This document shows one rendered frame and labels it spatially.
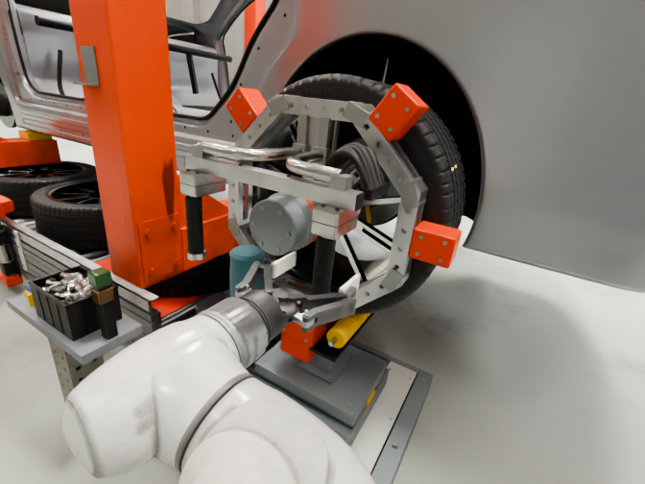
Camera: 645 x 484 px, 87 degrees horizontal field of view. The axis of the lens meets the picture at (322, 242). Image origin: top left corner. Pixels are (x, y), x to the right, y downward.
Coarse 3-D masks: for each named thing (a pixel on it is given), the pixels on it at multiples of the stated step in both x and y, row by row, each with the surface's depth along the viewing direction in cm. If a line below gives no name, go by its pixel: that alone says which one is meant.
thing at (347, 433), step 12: (276, 336) 146; (252, 372) 129; (276, 384) 124; (384, 384) 134; (288, 396) 120; (372, 396) 120; (312, 408) 117; (324, 420) 113; (336, 420) 113; (360, 420) 112; (336, 432) 107; (348, 432) 110; (348, 444) 107
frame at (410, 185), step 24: (288, 96) 79; (264, 120) 85; (360, 120) 72; (240, 144) 91; (264, 144) 93; (384, 144) 71; (384, 168) 73; (408, 168) 74; (240, 192) 97; (408, 192) 71; (240, 216) 100; (408, 216) 73; (240, 240) 101; (408, 240) 75; (408, 264) 81; (288, 288) 97; (360, 288) 85; (384, 288) 81
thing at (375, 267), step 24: (288, 120) 91; (336, 120) 86; (288, 144) 104; (336, 144) 88; (264, 168) 103; (264, 192) 107; (384, 240) 89; (312, 264) 111; (336, 264) 115; (360, 264) 97; (384, 264) 105; (336, 288) 99
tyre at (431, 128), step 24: (312, 96) 85; (336, 96) 82; (360, 96) 79; (384, 96) 77; (432, 120) 84; (408, 144) 77; (432, 144) 75; (432, 168) 76; (456, 168) 84; (432, 192) 77; (456, 192) 82; (432, 216) 79; (456, 216) 86; (432, 264) 83; (408, 288) 87; (360, 312) 97
